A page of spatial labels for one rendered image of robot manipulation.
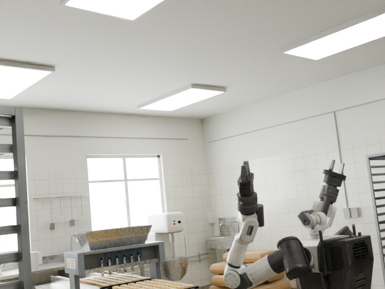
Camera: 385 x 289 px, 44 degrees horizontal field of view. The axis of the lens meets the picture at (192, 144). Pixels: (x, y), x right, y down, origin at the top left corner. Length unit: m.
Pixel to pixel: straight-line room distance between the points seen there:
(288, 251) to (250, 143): 5.91
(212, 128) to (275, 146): 1.48
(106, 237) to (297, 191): 4.10
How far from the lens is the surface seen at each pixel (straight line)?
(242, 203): 2.03
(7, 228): 1.69
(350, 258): 2.08
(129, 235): 3.85
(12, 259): 1.70
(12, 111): 1.72
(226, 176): 8.26
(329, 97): 7.00
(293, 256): 2.01
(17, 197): 1.69
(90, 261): 3.78
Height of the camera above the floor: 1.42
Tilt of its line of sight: 7 degrees up
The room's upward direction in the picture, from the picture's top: 6 degrees counter-clockwise
